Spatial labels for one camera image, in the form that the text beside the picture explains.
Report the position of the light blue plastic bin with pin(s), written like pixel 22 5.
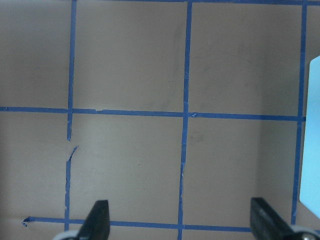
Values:
pixel 310 175

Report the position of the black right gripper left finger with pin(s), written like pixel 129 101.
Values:
pixel 97 224

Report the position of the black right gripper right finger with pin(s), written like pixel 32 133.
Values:
pixel 266 224

